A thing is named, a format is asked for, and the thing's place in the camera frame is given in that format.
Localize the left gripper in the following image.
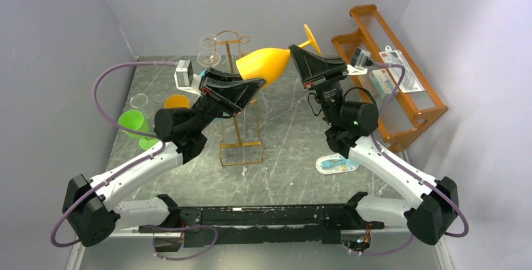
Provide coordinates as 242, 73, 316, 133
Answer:
193, 70, 269, 136

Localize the clear wine glass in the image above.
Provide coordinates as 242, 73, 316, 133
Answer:
198, 34, 220, 50
197, 50, 221, 68

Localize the orange plastic goblet front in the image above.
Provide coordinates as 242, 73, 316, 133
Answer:
235, 23, 322, 90

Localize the orange plastic goblet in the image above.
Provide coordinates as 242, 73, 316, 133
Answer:
235, 23, 322, 90
164, 94, 190, 109

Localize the green plastic goblet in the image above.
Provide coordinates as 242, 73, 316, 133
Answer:
118, 110, 159, 150

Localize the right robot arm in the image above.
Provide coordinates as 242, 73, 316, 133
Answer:
289, 45, 469, 245

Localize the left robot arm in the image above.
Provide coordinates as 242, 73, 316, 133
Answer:
62, 68, 267, 247

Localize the small teal box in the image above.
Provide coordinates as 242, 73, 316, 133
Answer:
370, 68, 396, 100

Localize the orange wooden shelf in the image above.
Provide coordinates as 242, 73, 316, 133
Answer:
331, 4, 448, 152

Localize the toothbrush blister pack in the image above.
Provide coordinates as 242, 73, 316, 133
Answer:
315, 153, 360, 175

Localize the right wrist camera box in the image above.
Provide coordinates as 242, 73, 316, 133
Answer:
347, 48, 375, 76

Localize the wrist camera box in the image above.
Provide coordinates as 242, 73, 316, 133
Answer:
174, 59, 194, 93
347, 48, 375, 76

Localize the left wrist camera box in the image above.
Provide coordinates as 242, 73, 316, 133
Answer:
174, 59, 194, 93

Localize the gold wire wine glass rack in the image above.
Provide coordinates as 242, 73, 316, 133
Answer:
214, 30, 264, 167

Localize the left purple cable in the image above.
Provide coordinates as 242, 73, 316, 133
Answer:
50, 60, 179, 248

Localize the clear glass by wall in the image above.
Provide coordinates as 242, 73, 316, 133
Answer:
129, 93, 149, 109

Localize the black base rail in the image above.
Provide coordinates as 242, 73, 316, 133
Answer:
139, 203, 385, 248

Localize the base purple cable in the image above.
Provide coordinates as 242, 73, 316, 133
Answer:
151, 223, 219, 261

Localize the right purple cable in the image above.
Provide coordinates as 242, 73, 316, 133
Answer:
368, 62, 470, 239

